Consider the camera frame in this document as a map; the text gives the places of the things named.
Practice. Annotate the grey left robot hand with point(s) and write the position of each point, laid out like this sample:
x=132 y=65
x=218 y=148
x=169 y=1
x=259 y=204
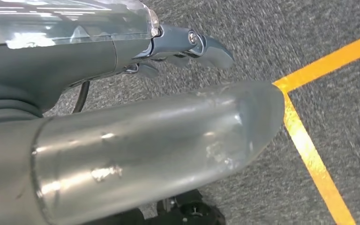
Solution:
x=136 y=149

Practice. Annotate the black robot foot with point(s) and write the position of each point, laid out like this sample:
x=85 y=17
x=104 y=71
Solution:
x=192 y=214

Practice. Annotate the yellow floor tape square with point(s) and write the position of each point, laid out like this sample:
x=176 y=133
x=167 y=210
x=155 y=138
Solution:
x=338 y=60

